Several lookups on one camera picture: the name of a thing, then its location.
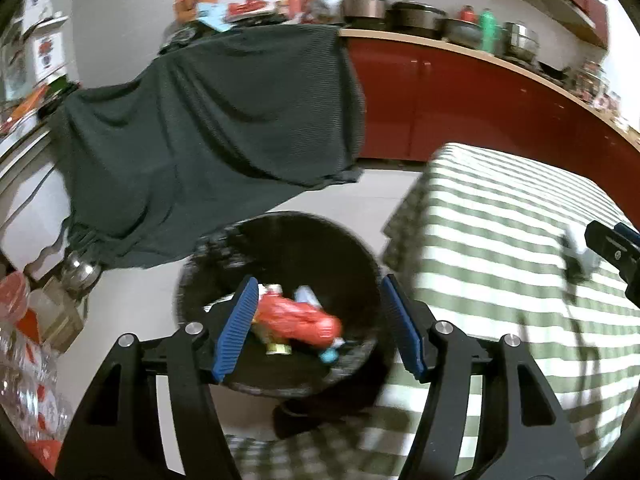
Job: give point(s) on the steel kettle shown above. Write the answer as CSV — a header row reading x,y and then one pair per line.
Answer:
x,y
80,272

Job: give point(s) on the orange paper bag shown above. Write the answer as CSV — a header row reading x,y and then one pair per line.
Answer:
x,y
195,4

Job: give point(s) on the black cooking pot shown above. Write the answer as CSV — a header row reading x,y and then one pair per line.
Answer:
x,y
415,17

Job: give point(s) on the red plastic bag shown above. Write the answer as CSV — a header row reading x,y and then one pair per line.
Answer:
x,y
290,317

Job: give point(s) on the row of condiment bottles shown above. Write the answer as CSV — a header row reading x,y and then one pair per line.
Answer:
x,y
597,87

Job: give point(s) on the white squeeze tube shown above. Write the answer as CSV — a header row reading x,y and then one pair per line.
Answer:
x,y
272,290

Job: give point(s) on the red plastic package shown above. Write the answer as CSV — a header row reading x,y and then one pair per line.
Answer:
x,y
247,7

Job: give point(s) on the pack of clear plastic bottles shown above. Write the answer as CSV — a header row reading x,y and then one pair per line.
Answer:
x,y
30,390

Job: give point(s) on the green thermos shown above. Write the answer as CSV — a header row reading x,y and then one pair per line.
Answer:
x,y
490,30

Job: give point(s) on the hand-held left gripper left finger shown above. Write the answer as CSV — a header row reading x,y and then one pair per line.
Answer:
x,y
235,330

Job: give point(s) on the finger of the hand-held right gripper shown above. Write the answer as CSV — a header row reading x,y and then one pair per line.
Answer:
x,y
610,247
629,234

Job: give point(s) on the dark green cloth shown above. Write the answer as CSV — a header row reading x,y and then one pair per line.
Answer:
x,y
200,135

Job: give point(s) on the red thermos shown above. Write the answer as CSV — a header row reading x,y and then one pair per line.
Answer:
x,y
467,12

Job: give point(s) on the black wok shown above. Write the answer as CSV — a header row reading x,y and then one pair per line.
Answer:
x,y
555,70

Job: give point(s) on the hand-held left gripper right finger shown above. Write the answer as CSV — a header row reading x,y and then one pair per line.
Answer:
x,y
402,330

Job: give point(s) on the light blue squeeze tube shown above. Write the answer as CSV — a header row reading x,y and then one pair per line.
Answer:
x,y
305,295

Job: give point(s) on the stainless steel stockpot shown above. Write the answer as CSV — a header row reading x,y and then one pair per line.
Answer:
x,y
522,40

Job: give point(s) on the yellow wrapper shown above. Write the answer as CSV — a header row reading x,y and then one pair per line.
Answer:
x,y
277,347

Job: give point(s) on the black round trash bin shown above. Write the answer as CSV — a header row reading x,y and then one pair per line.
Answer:
x,y
300,240

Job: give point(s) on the red kitchen cabinet counter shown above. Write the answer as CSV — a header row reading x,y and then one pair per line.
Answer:
x,y
450,105

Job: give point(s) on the teal white toothpaste tube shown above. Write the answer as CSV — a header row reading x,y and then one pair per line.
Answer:
x,y
328,355

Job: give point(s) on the green checkered tablecloth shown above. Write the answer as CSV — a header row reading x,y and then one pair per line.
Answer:
x,y
500,220

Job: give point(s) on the grey metal pot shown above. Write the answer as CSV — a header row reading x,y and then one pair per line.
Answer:
x,y
460,32

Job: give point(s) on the pile of snack bags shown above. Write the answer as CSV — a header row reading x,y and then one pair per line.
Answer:
x,y
312,2

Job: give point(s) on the white foil wrapper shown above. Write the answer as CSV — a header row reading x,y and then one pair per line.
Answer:
x,y
580,257

